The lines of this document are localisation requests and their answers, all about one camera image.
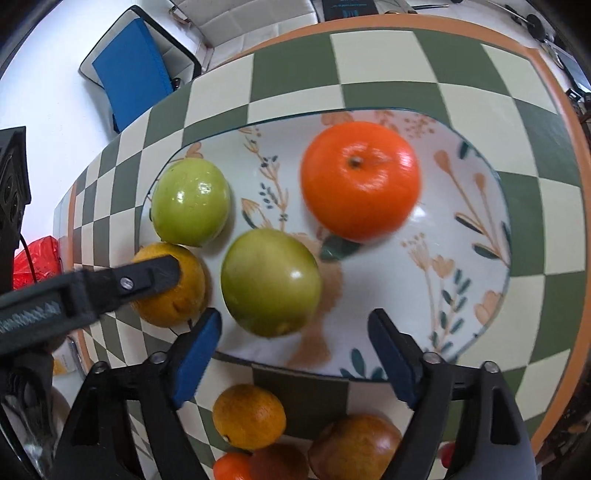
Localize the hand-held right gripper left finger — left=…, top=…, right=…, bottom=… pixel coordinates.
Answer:
left=48, top=307, right=223, bottom=480

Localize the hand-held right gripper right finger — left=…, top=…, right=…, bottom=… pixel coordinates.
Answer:
left=368, top=308, right=539, bottom=480

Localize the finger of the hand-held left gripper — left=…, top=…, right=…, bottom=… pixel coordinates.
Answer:
left=79, top=255, right=184, bottom=320

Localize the floral ceramic plate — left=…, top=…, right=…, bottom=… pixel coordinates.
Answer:
left=141, top=108, right=513, bottom=382

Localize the large green apple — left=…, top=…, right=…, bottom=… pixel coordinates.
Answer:
left=220, top=228, right=323, bottom=338

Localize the white yellow packet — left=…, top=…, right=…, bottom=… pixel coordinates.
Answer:
left=52, top=338, right=80, bottom=376

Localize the red plastic bag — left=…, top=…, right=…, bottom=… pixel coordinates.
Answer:
left=12, top=235, right=64, bottom=290

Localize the small yellow orange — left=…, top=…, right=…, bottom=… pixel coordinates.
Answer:
left=212, top=383, right=287, bottom=451

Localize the small green apple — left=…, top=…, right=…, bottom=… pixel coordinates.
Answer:
left=151, top=158, right=232, bottom=248

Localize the large brown fruit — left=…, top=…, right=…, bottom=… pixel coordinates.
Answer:
left=308, top=414, right=404, bottom=480

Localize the small tangerine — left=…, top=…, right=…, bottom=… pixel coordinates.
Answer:
left=213, top=452, right=254, bottom=480

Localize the small brown fruit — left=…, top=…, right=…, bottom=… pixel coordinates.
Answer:
left=249, top=442, right=310, bottom=480

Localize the large bright orange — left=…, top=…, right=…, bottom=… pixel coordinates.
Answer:
left=300, top=122, right=422, bottom=243

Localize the blue padded chair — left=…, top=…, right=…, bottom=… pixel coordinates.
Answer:
left=78, top=4, right=203, bottom=135

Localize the white padded seat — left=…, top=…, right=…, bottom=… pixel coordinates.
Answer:
left=168, top=0, right=320, bottom=49

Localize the green checkered table mat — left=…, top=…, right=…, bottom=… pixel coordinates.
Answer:
left=52, top=20, right=588, bottom=480

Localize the dark box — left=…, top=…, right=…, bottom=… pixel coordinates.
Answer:
left=320, top=0, right=380, bottom=22

